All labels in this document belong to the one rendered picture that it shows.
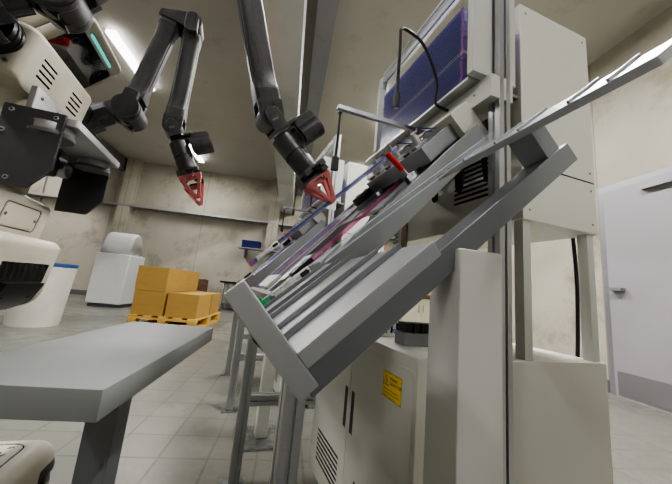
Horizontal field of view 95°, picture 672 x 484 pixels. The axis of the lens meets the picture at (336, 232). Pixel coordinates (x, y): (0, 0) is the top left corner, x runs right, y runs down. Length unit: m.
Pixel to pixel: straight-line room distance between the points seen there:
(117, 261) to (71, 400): 6.99
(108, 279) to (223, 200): 3.69
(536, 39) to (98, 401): 1.41
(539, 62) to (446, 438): 1.14
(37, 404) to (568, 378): 1.12
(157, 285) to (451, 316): 4.83
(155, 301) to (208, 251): 4.55
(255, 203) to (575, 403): 8.93
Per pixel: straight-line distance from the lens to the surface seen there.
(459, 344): 0.38
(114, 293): 7.49
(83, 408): 0.55
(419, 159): 0.91
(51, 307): 5.06
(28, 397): 0.57
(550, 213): 1.10
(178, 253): 9.64
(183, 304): 4.96
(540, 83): 1.26
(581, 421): 1.18
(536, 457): 1.07
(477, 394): 0.40
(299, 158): 0.76
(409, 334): 0.93
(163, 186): 10.18
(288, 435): 0.65
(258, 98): 0.78
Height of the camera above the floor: 0.75
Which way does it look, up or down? 11 degrees up
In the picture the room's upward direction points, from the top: 6 degrees clockwise
